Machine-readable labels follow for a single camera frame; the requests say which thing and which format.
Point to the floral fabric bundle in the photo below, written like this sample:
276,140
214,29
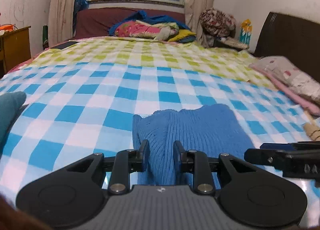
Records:
219,30

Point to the pink folded blanket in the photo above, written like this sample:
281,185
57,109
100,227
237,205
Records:
312,108

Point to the grey pillow pink dots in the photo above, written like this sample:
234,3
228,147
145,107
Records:
284,71

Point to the left beige curtain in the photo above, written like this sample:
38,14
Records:
60,21

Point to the blue knit sweater yellow stripes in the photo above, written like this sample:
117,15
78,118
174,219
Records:
212,129

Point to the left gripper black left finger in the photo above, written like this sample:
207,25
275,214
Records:
127,162

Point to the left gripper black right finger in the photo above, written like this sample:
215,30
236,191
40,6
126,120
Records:
196,163

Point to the maroon headboard cushion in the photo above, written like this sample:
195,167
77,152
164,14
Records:
96,22

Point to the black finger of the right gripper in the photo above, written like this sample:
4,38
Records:
279,159
303,145

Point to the dark wooden bed headboard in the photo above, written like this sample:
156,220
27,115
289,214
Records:
295,38

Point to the wooden side cabinet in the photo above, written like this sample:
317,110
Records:
15,48

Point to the colourful floral quilt pile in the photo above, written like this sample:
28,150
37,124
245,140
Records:
160,27

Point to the black phone on bed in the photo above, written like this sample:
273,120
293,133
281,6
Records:
65,45

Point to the orange object on cabinet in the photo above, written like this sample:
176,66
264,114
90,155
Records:
7,27

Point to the teal bag behind curtain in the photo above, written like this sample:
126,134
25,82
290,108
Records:
79,5

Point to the blue green checkered bed sheet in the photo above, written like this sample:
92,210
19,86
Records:
82,99

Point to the teal fleece garment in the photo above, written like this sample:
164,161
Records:
11,103

